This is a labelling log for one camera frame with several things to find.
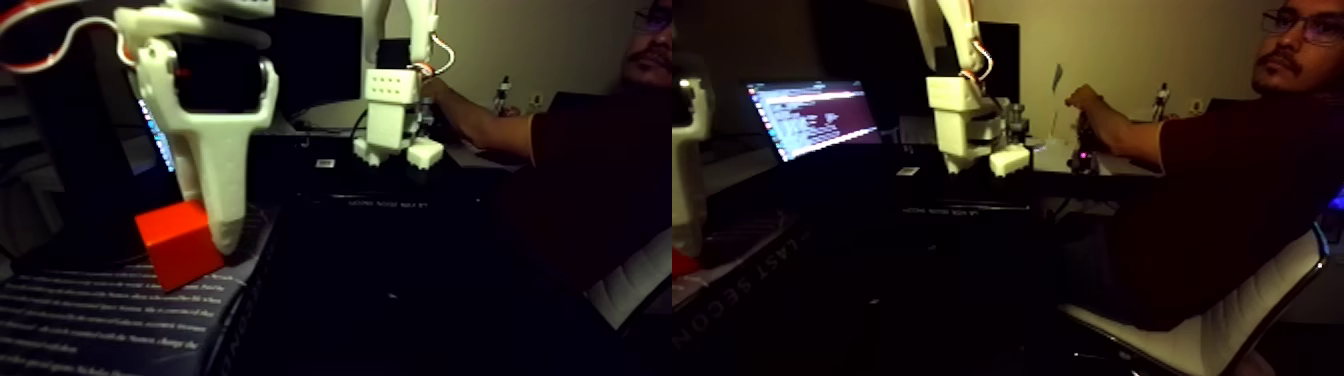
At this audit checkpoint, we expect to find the red cube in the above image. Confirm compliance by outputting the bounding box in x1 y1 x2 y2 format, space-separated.
134 199 225 293

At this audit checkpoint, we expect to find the black leader arm handle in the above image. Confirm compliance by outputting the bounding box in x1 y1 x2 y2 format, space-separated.
1068 110 1099 175

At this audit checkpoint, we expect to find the person's hand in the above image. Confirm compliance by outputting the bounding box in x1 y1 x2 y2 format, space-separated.
423 77 465 119

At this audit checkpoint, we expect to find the open laptop with lit screen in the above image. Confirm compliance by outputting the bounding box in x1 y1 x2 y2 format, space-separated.
136 99 178 175

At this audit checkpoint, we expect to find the black desk monitor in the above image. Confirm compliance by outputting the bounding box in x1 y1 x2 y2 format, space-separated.
257 10 369 115

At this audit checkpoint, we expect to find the black strip with white print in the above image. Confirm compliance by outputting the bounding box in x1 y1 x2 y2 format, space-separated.
297 191 424 209

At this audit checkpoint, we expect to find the black box with white print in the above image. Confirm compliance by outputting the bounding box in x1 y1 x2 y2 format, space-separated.
0 204 285 376

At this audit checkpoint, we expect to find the person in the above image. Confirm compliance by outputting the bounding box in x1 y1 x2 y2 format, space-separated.
504 0 673 306

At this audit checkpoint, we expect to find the white office chair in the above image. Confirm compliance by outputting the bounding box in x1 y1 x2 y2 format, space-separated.
582 225 673 332

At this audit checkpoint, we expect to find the red white servo cable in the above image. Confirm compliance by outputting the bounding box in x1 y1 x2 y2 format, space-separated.
0 0 138 77

